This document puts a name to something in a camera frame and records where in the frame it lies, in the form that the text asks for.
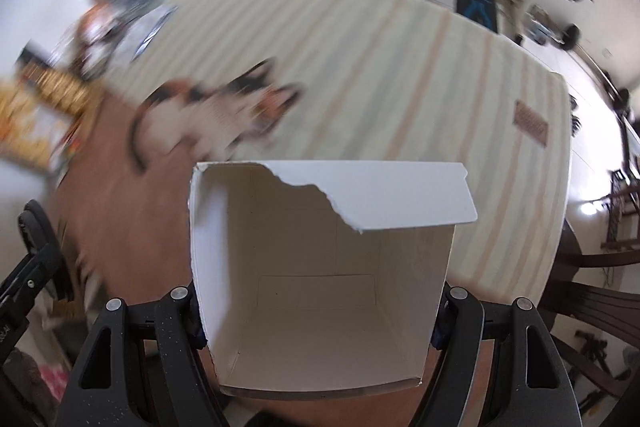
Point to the small black barbell plate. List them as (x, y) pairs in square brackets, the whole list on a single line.
[(571, 37)]

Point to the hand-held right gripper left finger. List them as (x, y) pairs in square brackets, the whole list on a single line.
[(180, 317)]

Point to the green white medicine box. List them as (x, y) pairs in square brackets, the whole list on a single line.
[(320, 307)]

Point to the brown cloth label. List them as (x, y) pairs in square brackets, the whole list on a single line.
[(531, 123)]

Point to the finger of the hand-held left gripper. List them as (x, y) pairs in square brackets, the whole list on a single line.
[(47, 227)]

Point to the striped tablecloth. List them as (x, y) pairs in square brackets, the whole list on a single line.
[(375, 82)]

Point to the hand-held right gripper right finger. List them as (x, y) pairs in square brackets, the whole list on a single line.
[(457, 317)]

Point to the yellow snack packets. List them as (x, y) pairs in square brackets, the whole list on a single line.
[(35, 122)]

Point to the dark wooden chair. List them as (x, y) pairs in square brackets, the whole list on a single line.
[(590, 302)]

